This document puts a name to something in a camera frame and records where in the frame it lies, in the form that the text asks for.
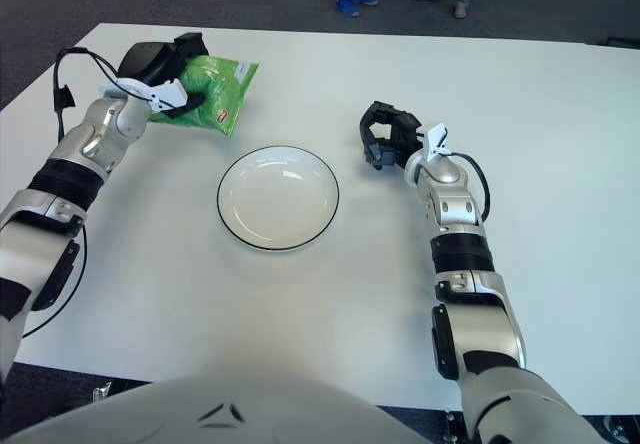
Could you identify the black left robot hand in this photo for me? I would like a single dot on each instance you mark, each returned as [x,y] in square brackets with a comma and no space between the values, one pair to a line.
[147,61]

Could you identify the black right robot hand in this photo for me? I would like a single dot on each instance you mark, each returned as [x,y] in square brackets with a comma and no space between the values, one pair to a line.
[400,129]

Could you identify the green snack bag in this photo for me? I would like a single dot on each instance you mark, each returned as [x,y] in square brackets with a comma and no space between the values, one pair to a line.
[220,89]

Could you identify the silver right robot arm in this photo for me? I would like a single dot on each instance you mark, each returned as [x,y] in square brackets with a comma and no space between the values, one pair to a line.
[452,209]

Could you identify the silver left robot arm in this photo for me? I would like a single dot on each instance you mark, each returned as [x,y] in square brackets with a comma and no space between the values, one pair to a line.
[100,134]

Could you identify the white plate black rim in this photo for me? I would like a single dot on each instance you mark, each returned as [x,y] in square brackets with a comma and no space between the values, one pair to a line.
[280,199]

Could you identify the grey robot torso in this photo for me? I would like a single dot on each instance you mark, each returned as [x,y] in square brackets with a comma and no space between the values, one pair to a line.
[250,404]

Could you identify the shiny metal table foot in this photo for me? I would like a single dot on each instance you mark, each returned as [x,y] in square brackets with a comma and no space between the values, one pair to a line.
[102,391]
[617,429]

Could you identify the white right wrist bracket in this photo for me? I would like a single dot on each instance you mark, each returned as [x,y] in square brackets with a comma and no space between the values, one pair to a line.
[434,139]

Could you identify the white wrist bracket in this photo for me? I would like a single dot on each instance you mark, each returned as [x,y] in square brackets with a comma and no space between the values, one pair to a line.
[170,94]
[434,139]

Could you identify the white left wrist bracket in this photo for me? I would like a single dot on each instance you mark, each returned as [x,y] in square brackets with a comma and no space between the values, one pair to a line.
[170,94]

